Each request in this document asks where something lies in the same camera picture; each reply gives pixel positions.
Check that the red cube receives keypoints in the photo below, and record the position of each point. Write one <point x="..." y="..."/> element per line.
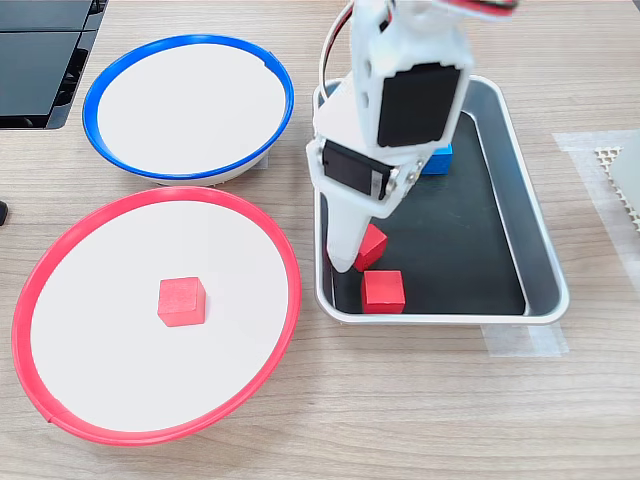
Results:
<point x="382" y="292"/>
<point x="181" y="302"/>
<point x="374" y="245"/>

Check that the blue cube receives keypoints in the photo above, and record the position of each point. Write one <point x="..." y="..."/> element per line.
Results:
<point x="440" y="162"/>

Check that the black tray mat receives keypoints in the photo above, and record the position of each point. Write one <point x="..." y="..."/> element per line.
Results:
<point x="450" y="250"/>

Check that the steel tray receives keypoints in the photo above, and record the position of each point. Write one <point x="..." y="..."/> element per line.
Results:
<point x="540" y="280"/>

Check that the red-rimmed white plate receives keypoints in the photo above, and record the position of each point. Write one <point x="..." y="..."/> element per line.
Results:
<point x="225" y="250"/>

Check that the blue-rimmed white plate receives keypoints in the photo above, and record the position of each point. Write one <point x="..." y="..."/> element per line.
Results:
<point x="210" y="65"/>

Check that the pale perforated plate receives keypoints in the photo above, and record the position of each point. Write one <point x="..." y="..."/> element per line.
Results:
<point x="606" y="162"/>

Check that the short clear tape strip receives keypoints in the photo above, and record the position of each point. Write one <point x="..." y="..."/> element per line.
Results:
<point x="525" y="342"/>

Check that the wide clear tape sheet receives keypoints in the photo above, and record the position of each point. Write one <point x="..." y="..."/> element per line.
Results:
<point x="607" y="240"/>

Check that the black device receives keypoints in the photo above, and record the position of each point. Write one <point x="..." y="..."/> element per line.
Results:
<point x="30" y="60"/>

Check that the small black object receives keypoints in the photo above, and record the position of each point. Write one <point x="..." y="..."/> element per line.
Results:
<point x="3" y="213"/>

